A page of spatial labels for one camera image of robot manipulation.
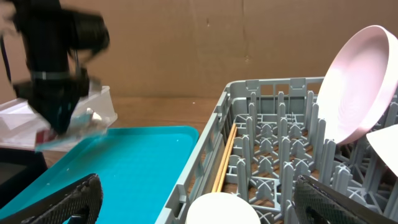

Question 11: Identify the black tray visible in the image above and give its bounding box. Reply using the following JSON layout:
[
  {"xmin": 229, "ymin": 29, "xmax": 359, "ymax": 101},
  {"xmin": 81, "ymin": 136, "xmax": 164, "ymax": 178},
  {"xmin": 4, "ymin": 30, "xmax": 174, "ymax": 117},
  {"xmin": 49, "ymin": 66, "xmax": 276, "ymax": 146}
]
[{"xmin": 1, "ymin": 147, "xmax": 47, "ymax": 208}]

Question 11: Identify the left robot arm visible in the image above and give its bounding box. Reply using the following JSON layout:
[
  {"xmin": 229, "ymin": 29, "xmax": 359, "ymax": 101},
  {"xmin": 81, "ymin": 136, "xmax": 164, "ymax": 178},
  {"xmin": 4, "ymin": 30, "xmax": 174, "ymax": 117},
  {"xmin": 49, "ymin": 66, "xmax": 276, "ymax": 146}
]
[{"xmin": 11, "ymin": 0, "xmax": 110, "ymax": 134}]

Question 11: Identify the clear plastic bin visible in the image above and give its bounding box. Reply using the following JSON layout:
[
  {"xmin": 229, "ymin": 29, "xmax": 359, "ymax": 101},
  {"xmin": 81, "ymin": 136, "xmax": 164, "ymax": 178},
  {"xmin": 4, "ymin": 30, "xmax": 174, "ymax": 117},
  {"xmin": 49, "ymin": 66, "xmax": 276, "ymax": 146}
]
[{"xmin": 1, "ymin": 86, "xmax": 118, "ymax": 151}]

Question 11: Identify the grey dishwasher rack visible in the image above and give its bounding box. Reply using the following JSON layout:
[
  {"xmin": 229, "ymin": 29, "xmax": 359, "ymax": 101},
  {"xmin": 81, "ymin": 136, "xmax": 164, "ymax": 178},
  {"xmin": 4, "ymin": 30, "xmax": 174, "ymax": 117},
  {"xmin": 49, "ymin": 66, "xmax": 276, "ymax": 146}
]
[{"xmin": 157, "ymin": 78, "xmax": 397, "ymax": 223}]

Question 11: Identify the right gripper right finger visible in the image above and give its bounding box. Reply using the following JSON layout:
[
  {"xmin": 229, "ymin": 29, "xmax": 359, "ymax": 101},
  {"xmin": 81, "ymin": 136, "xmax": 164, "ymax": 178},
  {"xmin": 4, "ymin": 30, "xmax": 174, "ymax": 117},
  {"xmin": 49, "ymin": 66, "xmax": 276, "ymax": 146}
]
[{"xmin": 294, "ymin": 175, "xmax": 397, "ymax": 224}]

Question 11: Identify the red snack wrapper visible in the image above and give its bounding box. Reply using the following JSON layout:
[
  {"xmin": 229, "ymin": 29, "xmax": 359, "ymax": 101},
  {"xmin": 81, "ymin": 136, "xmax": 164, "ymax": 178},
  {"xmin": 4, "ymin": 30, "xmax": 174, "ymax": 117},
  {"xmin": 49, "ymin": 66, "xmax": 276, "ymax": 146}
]
[{"xmin": 35, "ymin": 129, "xmax": 58, "ymax": 146}]

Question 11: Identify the white cup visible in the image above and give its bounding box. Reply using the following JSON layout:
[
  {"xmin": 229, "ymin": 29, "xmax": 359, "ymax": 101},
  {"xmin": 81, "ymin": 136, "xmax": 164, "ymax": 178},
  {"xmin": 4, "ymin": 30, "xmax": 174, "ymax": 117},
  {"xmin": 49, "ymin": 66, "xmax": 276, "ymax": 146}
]
[{"xmin": 185, "ymin": 192, "xmax": 261, "ymax": 224}]

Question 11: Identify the teal serving tray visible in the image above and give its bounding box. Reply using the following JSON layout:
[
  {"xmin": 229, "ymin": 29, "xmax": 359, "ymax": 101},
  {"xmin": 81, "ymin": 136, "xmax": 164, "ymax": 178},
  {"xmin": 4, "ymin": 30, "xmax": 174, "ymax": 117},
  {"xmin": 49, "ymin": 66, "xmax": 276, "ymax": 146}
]
[{"xmin": 1, "ymin": 126, "xmax": 198, "ymax": 223}]

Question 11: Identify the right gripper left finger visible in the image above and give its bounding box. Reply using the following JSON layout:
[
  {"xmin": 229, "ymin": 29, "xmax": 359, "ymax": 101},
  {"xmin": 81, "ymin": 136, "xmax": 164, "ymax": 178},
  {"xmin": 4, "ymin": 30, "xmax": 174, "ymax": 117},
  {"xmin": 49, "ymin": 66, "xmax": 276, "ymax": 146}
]
[{"xmin": 1, "ymin": 174, "xmax": 103, "ymax": 224}]

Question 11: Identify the pink bowl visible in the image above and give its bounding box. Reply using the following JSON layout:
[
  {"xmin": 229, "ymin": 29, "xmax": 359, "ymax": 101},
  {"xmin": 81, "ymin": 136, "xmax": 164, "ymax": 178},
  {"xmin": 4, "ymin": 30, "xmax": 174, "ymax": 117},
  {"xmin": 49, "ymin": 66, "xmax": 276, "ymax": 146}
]
[{"xmin": 366, "ymin": 124, "xmax": 398, "ymax": 175}]

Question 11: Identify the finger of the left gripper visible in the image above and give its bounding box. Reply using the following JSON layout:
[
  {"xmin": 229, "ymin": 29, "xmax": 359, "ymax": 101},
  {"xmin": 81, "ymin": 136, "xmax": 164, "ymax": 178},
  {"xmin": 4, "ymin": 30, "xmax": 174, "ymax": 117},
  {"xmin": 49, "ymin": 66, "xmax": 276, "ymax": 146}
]
[{"xmin": 46, "ymin": 103, "xmax": 76, "ymax": 134}]

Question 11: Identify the wooden chopstick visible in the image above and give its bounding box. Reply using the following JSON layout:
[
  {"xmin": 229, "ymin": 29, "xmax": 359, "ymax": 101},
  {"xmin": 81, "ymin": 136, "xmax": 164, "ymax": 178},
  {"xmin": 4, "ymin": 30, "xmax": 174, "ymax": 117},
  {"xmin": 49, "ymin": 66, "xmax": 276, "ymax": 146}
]
[
  {"xmin": 211, "ymin": 122, "xmax": 237, "ymax": 193},
  {"xmin": 216, "ymin": 126, "xmax": 238, "ymax": 193}
]

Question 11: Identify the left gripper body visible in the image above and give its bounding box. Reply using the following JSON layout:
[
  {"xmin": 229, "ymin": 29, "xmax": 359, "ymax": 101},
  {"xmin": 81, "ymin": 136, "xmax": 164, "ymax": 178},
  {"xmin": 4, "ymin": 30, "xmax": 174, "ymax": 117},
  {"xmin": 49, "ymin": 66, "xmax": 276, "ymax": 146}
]
[{"xmin": 13, "ymin": 70, "xmax": 90, "ymax": 120}]

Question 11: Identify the pink plate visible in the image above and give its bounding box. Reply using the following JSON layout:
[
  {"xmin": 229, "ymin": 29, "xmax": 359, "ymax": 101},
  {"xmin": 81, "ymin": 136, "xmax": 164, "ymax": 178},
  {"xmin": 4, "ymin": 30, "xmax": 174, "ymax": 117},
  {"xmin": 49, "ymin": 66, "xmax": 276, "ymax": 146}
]
[{"xmin": 317, "ymin": 25, "xmax": 397, "ymax": 144}]

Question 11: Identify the white napkin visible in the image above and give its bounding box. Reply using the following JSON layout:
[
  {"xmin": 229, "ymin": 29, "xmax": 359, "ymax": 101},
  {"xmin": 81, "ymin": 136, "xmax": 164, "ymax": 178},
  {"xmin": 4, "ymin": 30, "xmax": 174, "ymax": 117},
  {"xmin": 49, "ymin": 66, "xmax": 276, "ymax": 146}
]
[{"xmin": 86, "ymin": 108, "xmax": 103, "ymax": 122}]

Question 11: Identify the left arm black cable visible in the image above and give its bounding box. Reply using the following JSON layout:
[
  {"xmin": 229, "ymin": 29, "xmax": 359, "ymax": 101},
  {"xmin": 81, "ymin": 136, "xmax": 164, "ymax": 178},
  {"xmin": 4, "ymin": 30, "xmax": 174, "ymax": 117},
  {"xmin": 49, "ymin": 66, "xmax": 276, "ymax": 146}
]
[{"xmin": 0, "ymin": 34, "xmax": 13, "ymax": 85}]

